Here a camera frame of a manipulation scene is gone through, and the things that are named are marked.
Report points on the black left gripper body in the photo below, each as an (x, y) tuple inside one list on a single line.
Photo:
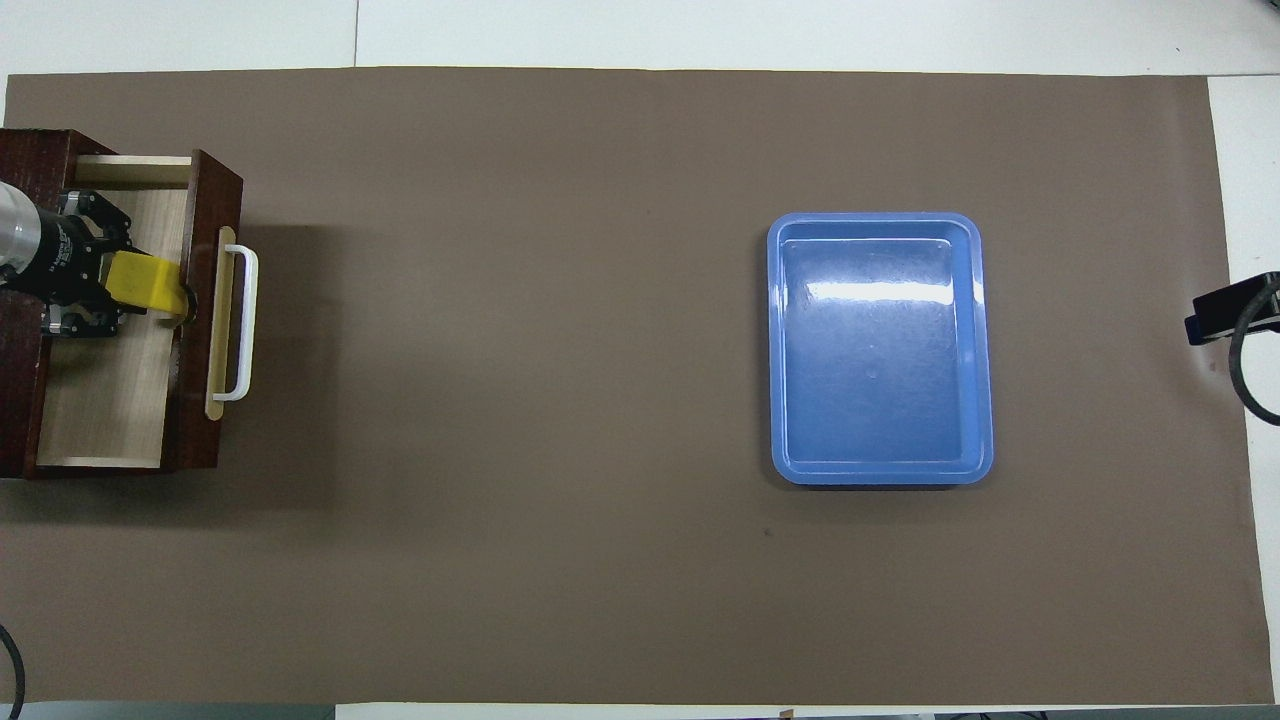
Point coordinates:
[(70, 260)]

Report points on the dark wooden cabinet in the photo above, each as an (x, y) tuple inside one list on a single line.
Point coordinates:
[(20, 400)]

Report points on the yellow block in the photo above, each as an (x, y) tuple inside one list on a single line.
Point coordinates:
[(145, 280)]

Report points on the brown table mat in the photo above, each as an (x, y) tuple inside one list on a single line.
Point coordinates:
[(500, 400)]

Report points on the blue plastic tray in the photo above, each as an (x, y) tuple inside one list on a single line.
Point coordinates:
[(880, 350)]

